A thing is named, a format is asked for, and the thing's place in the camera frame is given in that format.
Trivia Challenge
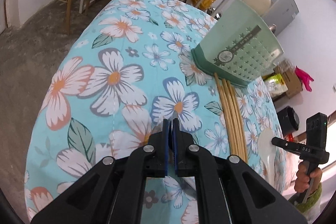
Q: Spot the green white rice bag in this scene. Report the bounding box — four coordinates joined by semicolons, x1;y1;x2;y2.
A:
264;73;288;98

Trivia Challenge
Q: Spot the white ceramic spoon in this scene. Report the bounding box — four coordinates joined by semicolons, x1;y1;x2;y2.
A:
257;127;276;187

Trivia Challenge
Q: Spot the bamboo chopstick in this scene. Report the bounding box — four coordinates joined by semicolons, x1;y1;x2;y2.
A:
226;80;245;160
230;85;248;164
214;73;239;155
222;79;241;156

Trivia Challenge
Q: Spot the green plastic utensil holder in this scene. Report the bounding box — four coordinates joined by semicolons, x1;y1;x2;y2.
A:
191;0;284;87

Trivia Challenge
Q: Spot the right hand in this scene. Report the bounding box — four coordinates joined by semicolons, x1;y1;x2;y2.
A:
294;161;322;194

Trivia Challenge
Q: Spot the black rice cooker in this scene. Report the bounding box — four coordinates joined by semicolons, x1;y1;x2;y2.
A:
277;106;299;137

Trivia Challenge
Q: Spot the cardboard box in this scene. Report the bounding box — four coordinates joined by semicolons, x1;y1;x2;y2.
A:
274;65;303;98

